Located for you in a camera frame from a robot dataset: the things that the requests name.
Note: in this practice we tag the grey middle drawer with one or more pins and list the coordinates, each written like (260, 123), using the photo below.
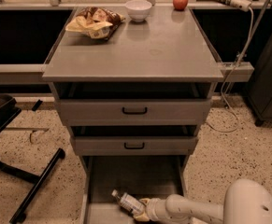
(131, 146)

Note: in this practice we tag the brown yellow chip bag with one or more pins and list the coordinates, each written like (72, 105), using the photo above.
(95, 22)

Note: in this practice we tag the grey top drawer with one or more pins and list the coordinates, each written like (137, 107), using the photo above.
(133, 112)

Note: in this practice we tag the red apple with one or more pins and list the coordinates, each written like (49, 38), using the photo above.
(180, 4)

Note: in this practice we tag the white ceramic bowl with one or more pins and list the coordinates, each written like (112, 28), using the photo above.
(138, 10)

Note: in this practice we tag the grey drawer cabinet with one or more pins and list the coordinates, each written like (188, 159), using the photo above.
(164, 57)

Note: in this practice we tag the blue plastic water bottle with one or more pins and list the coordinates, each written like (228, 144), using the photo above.
(129, 203)

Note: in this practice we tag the grey open bottom drawer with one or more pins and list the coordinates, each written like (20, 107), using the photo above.
(139, 176)

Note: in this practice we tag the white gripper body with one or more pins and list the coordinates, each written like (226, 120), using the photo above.
(152, 208)

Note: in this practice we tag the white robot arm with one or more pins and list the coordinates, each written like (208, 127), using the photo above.
(245, 202)

